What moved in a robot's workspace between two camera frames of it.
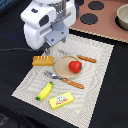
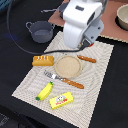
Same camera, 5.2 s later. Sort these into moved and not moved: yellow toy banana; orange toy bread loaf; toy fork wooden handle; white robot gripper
Moved: white robot gripper
Not moved: yellow toy banana; orange toy bread loaf; toy fork wooden handle
